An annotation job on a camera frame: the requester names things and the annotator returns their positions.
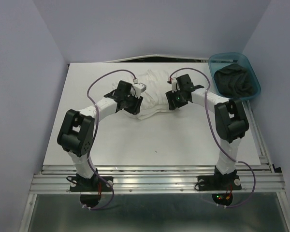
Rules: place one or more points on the teal plastic basket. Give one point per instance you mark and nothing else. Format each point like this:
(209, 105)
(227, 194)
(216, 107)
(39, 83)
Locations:
(221, 60)

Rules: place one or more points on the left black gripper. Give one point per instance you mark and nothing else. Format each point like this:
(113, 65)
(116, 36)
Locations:
(135, 108)

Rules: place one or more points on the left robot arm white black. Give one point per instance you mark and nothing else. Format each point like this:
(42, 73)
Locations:
(77, 130)

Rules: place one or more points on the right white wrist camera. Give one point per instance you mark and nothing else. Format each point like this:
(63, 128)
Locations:
(174, 84)

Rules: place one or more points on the black folded skirt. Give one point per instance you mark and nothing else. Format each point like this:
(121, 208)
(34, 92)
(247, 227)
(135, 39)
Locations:
(233, 81)

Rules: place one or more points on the aluminium rail frame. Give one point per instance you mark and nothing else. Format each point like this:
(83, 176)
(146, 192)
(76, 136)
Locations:
(155, 164)

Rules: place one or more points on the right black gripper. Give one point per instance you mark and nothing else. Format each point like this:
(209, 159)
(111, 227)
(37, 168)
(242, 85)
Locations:
(170, 96)

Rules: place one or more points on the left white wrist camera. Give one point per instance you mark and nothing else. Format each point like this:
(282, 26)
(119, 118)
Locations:
(137, 89)

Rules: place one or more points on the white pleated skirt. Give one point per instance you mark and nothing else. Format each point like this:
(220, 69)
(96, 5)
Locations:
(155, 100)

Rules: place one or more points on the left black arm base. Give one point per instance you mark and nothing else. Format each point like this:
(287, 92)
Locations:
(91, 190)

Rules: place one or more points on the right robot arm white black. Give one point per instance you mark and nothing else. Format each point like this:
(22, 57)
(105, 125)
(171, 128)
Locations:
(226, 117)

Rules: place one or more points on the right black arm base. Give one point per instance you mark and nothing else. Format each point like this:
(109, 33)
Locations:
(222, 186)

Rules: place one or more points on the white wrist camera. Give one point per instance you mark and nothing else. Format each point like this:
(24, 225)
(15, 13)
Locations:
(137, 89)
(174, 84)

